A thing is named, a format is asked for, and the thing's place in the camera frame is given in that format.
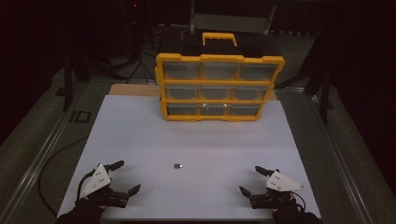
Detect grey metal chair frame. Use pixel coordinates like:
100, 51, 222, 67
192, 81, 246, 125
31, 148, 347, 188
189, 0, 277, 35

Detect yellow black organizer cabinet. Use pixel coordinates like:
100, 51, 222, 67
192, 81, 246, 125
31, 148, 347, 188
154, 32, 286, 122

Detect group of clear drawers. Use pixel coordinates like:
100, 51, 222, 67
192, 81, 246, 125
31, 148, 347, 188
162, 61, 278, 117

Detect black tripod stand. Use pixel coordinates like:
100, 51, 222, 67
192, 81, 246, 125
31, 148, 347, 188
61, 50, 94, 112
275, 29, 335, 125

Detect clear plastic storage drawer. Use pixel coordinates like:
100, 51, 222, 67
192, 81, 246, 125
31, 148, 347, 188
235, 86, 270, 101

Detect person's right hand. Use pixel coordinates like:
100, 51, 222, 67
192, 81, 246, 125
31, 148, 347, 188
271, 198, 302, 217

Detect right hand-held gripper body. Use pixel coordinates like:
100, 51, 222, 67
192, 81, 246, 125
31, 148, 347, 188
248, 170, 306, 210

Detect person's left hand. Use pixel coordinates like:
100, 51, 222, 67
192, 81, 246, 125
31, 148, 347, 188
75, 194, 107, 217

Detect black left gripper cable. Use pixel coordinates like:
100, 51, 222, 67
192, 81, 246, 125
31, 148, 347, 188
76, 169, 98, 200

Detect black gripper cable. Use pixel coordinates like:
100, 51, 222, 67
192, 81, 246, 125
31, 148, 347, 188
290, 190, 308, 213
76, 169, 98, 200

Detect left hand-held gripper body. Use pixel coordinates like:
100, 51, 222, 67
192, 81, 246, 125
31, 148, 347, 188
78, 163, 129, 209

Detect aluminium floor rail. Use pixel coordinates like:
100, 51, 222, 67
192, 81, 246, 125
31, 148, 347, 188
0, 83, 92, 224
309, 92, 387, 224

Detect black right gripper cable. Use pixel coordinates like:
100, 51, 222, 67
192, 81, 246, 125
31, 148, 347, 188
290, 190, 308, 213

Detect black floor cable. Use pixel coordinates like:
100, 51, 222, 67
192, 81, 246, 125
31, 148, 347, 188
37, 135, 90, 217

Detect white table cover sheet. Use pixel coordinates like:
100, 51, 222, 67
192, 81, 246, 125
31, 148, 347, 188
56, 94, 322, 220

